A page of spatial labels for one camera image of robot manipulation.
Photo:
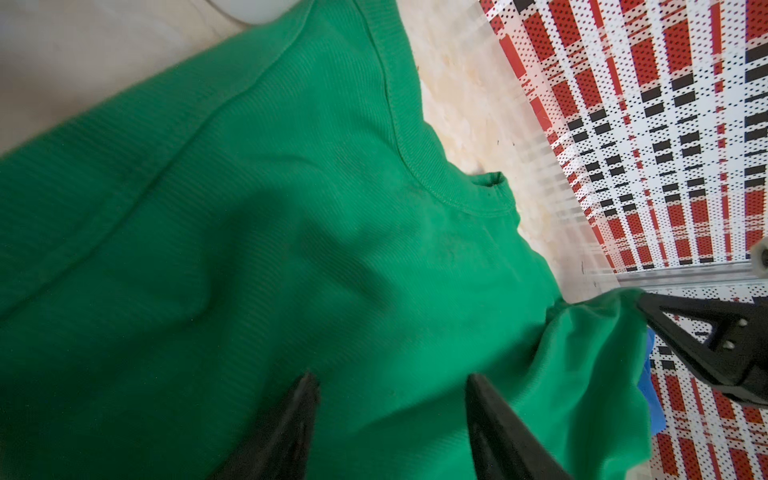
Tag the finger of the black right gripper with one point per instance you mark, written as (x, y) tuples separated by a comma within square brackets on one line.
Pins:
[(723, 343)]

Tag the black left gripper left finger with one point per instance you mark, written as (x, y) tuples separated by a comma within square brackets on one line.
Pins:
[(279, 443)]

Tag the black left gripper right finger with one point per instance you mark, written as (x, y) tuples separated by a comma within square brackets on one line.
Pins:
[(502, 446)]

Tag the blue tank top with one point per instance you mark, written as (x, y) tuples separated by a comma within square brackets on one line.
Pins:
[(646, 387)]

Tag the green tank top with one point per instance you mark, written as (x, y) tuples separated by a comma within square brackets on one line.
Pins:
[(174, 258)]

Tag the white plastic laundry basket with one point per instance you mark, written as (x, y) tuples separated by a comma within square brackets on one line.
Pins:
[(254, 12)]

